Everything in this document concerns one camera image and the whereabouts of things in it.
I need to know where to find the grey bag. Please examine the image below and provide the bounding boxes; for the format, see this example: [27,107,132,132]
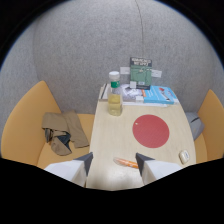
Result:
[185,111,205,141]

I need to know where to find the khaki folded garment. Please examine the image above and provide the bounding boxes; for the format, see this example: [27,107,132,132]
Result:
[41,110,90,157]

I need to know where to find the blue book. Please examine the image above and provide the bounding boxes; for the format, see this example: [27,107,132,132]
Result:
[142,85,180,105]

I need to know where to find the plastic bottle with yellow liquid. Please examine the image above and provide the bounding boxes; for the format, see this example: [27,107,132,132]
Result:
[107,70,124,117]

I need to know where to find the orange pen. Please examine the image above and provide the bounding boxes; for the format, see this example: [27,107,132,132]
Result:
[113,157,140,170]

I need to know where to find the white magazine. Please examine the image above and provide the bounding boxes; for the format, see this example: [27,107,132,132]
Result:
[119,83,146,103]

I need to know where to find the white paper stack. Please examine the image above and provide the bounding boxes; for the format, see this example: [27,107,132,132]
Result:
[98,83,111,102]

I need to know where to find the round red silicone mat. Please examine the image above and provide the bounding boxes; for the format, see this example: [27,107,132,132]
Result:
[132,114,171,149]

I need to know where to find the small white round case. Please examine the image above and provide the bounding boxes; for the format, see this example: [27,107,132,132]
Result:
[178,149,191,165]

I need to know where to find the white wall socket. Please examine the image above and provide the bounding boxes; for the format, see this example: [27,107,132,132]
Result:
[151,69,163,79]
[119,66,131,77]

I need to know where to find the orange bench seat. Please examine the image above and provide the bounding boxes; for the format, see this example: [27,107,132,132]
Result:
[192,88,224,163]
[0,80,96,170]

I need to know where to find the green standing book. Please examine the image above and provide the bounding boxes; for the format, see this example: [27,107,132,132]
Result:
[129,56,153,90]

